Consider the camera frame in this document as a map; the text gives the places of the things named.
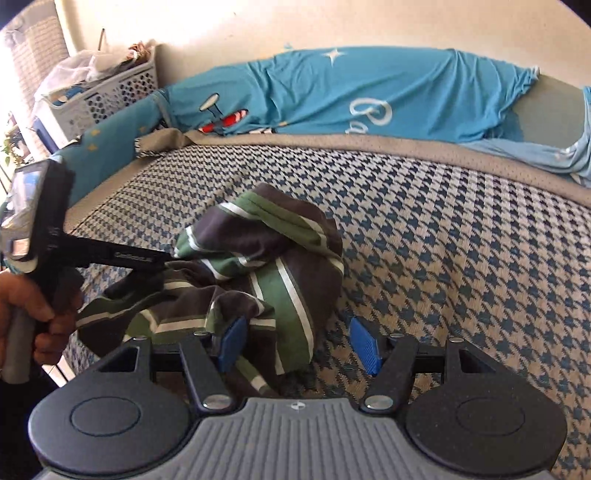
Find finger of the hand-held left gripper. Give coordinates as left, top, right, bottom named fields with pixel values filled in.
left=111, top=247, right=176, bottom=278

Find grey-green foam cushion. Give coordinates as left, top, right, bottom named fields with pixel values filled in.
left=508, top=76, right=591, bottom=145

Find blue houndstooth bed mat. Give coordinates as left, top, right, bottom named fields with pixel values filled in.
left=60, top=129, right=591, bottom=480

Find green and brown striped t-shirt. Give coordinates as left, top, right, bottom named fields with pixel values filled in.
left=76, top=182, right=345, bottom=398

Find white plastic basket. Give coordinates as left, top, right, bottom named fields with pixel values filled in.
left=32, top=44, right=160, bottom=141

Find person's left hand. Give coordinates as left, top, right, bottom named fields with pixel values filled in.
left=0, top=272, right=82, bottom=367

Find blue box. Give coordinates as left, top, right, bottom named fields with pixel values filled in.
left=31, top=117, right=57, bottom=154

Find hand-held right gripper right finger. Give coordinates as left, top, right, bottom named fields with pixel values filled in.
left=349, top=316, right=497, bottom=413

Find light blue cloth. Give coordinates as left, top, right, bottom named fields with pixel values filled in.
left=462, top=85, right=591, bottom=186

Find clear plastic bags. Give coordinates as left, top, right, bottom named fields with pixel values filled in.
left=44, top=48, right=139, bottom=100

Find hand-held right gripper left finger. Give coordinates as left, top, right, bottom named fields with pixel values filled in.
left=98, top=316, right=249, bottom=413

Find white mesh curtain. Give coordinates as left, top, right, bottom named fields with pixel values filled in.
left=2, top=11, right=71, bottom=95

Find green plant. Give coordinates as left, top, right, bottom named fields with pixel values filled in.
left=0, top=115, right=29, bottom=169

